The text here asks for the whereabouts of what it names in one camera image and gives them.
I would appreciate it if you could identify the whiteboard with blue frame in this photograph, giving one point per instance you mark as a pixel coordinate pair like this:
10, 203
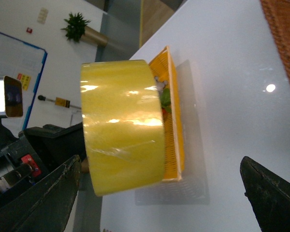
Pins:
24, 62

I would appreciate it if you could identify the yellow tape roll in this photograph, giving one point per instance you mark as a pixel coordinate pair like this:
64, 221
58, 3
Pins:
122, 124

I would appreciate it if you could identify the green leaf toy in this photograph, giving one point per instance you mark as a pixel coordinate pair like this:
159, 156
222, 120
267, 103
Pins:
165, 100

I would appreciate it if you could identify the grey toy in basket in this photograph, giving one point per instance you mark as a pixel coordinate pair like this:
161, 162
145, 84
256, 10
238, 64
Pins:
160, 85

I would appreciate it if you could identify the potted green plant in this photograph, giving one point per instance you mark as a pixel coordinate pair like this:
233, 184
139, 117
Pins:
77, 30

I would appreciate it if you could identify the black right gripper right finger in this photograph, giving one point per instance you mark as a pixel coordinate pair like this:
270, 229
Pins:
268, 194

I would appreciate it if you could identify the yellow plastic basket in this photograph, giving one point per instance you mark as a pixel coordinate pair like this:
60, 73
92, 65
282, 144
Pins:
162, 66

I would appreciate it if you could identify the brown wicker basket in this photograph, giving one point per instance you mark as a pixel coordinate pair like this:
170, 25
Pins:
277, 14

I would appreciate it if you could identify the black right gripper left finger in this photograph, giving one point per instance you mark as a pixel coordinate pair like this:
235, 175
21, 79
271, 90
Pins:
46, 206

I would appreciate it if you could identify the silver camera device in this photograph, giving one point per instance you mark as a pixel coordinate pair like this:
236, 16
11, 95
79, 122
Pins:
11, 101

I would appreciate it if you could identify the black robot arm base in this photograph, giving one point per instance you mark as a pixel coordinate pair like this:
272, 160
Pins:
43, 148

